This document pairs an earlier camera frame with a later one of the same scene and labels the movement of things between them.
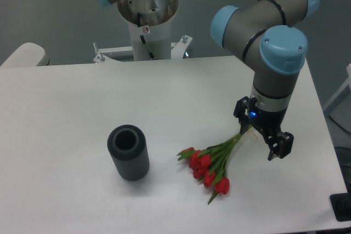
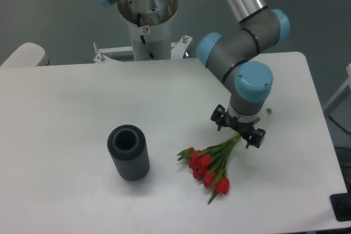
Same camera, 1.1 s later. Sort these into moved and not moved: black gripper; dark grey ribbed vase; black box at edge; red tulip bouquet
Moved: black gripper
Not moved: red tulip bouquet; black box at edge; dark grey ribbed vase
